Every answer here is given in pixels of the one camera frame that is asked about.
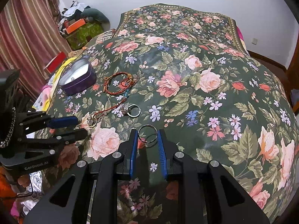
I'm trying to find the plain silver ring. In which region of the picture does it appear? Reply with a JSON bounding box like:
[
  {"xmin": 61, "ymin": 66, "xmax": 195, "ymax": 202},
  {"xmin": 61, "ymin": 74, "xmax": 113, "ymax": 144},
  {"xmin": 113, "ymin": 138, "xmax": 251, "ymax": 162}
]
[{"xmin": 137, "ymin": 124, "xmax": 158, "ymax": 144}]

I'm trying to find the red braided bracelet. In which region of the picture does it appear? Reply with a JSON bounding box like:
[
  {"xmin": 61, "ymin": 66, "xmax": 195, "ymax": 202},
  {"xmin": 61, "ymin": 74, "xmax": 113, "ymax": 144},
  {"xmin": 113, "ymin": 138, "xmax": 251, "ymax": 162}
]
[{"xmin": 103, "ymin": 71, "xmax": 137, "ymax": 96}]

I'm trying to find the thin red string bracelet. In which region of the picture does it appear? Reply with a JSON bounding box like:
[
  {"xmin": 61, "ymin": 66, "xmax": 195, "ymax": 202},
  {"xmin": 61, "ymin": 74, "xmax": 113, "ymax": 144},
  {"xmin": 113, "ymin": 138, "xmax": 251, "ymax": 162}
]
[{"xmin": 92, "ymin": 88, "xmax": 131, "ymax": 122}]

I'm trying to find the purple jewelry tin box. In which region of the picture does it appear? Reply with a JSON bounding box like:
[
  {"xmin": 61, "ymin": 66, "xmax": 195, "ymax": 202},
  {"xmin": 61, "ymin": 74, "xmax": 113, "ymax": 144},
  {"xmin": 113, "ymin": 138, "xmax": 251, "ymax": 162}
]
[{"xmin": 58, "ymin": 59, "xmax": 96, "ymax": 96}]

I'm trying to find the red flat box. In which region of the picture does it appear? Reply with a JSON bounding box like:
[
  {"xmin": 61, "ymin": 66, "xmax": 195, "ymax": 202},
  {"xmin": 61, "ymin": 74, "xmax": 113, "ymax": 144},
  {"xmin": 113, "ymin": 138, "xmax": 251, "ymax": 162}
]
[{"xmin": 44, "ymin": 52, "xmax": 67, "ymax": 75}]

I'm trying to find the yellow blanket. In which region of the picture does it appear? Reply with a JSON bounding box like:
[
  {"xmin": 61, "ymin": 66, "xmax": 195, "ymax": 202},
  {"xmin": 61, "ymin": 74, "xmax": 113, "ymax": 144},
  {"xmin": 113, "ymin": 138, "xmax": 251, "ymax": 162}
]
[{"xmin": 42, "ymin": 57, "xmax": 76, "ymax": 111}]

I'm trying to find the floral bed cover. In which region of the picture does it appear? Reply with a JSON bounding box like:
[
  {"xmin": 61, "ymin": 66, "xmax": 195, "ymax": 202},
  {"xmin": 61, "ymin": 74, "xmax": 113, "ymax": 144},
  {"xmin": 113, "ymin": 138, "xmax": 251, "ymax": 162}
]
[{"xmin": 42, "ymin": 4, "xmax": 298, "ymax": 223}]

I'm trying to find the striped pink curtain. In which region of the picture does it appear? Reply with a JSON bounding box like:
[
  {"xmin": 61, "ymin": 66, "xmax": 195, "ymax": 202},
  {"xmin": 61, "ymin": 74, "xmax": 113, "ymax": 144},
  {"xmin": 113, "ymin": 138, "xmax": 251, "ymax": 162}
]
[{"xmin": 1, "ymin": 0, "xmax": 71, "ymax": 99}]

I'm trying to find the orange box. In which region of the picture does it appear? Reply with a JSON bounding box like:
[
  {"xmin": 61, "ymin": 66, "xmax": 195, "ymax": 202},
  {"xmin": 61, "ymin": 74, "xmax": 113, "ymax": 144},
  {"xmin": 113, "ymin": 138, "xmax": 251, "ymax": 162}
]
[{"xmin": 66, "ymin": 19, "xmax": 86, "ymax": 34}]

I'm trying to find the patterned beige quilt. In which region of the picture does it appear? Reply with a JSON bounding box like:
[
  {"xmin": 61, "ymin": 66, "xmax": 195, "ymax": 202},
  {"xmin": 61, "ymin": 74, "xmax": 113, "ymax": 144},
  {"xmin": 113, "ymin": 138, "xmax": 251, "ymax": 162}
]
[{"xmin": 95, "ymin": 29, "xmax": 116, "ymax": 44}]

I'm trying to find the gold ring charm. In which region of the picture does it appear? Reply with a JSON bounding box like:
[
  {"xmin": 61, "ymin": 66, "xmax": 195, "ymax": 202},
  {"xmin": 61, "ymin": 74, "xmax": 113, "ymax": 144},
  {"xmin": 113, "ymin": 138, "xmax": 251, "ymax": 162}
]
[{"xmin": 87, "ymin": 117, "xmax": 97, "ymax": 128}]

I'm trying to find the silver ring with charm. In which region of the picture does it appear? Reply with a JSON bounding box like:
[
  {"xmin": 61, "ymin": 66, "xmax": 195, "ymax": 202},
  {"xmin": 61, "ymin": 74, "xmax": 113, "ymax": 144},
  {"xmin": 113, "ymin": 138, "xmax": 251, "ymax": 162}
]
[{"xmin": 120, "ymin": 104, "xmax": 142, "ymax": 118}]

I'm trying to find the white wall socket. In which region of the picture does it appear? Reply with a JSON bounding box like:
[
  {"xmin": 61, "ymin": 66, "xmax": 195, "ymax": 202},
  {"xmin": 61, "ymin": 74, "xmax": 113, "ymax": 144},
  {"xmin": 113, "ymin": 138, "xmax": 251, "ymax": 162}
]
[{"xmin": 251, "ymin": 38, "xmax": 258, "ymax": 45}]

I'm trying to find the wooden door frame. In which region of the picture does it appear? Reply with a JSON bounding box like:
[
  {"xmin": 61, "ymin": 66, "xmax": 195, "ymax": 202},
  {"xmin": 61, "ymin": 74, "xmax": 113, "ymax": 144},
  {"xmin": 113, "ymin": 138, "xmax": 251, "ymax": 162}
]
[{"xmin": 286, "ymin": 40, "xmax": 298, "ymax": 115}]

